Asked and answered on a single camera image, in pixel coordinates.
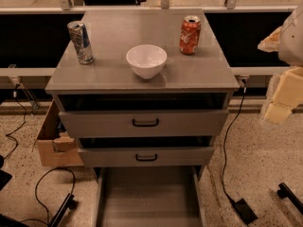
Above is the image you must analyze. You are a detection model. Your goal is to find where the silver blue redbull can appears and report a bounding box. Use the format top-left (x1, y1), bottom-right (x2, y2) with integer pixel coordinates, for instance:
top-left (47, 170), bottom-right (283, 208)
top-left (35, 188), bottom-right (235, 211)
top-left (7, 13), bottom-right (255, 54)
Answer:
top-left (67, 21), bottom-right (94, 64)

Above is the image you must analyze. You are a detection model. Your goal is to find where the black stand leg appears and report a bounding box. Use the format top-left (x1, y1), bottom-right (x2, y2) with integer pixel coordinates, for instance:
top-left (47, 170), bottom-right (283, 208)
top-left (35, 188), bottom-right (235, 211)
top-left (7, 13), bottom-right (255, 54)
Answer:
top-left (277, 183), bottom-right (303, 215)
top-left (48, 193), bottom-right (77, 227)

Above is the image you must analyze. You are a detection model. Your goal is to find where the black stand leg right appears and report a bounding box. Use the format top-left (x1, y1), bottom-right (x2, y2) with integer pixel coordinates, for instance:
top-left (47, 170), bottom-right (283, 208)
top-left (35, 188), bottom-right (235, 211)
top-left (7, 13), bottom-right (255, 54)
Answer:
top-left (277, 183), bottom-right (303, 215)

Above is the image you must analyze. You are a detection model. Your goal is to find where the black power adapter with cable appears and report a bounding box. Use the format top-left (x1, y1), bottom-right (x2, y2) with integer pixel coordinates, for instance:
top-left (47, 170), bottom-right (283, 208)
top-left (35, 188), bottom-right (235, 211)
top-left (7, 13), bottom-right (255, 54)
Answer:
top-left (222, 78), bottom-right (258, 226)

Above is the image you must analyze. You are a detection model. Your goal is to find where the grey drawer cabinet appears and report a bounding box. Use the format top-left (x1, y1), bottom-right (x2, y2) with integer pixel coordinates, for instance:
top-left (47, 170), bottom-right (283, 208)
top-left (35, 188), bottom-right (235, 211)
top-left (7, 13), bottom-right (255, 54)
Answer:
top-left (46, 9), bottom-right (239, 167)

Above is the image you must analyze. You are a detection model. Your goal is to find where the black cable on left floor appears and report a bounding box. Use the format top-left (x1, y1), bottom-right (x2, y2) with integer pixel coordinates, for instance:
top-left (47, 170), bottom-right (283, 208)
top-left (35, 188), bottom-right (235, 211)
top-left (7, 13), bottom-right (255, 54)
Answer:
top-left (3, 83), bottom-right (28, 161)

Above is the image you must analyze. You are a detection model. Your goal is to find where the black looped floor cable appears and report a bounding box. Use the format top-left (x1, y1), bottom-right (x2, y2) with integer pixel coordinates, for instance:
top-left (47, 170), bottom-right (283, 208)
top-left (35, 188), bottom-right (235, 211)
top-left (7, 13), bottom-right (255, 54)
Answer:
top-left (20, 166), bottom-right (77, 226)

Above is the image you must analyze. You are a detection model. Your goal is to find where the white ceramic bowl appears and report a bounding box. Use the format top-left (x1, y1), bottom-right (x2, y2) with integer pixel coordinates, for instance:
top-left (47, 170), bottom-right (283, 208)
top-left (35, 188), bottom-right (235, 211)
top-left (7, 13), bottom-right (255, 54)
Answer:
top-left (126, 44), bottom-right (168, 79)

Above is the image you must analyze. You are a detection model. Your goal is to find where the brown cardboard box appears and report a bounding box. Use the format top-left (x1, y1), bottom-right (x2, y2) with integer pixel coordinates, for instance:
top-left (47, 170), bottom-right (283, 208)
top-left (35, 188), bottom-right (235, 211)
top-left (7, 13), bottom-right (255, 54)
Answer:
top-left (37, 102), bottom-right (83, 166)

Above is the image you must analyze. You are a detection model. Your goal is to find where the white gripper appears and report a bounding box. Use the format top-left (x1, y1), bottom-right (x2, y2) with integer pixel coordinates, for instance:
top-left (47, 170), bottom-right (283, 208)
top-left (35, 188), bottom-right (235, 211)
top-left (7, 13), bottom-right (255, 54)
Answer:
top-left (258, 2), bottom-right (303, 125)

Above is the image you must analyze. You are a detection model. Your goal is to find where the red coca-cola can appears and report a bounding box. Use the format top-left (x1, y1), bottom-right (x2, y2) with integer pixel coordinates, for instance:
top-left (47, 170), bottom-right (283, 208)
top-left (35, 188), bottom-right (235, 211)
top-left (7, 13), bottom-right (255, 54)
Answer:
top-left (179, 15), bottom-right (202, 55)

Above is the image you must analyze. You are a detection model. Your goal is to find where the grey middle drawer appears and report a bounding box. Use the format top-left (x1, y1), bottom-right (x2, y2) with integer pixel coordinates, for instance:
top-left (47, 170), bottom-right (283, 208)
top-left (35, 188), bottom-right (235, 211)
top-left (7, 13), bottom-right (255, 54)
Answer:
top-left (79, 147), bottom-right (214, 167)

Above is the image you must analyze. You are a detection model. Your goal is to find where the grey top drawer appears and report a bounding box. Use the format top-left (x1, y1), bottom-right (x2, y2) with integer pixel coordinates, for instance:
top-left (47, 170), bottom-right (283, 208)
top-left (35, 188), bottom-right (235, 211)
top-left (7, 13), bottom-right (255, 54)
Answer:
top-left (60, 110), bottom-right (228, 138)

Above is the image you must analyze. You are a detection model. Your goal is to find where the grey open bottom drawer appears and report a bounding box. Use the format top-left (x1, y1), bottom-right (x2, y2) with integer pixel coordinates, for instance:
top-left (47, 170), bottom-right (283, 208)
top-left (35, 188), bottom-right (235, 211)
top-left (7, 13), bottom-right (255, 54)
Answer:
top-left (93, 166), bottom-right (206, 227)

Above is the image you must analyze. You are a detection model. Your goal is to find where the black stand leg left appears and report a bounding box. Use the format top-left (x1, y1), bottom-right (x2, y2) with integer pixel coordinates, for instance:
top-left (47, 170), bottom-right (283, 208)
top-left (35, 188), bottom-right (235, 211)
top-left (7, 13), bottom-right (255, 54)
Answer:
top-left (48, 193), bottom-right (77, 227)

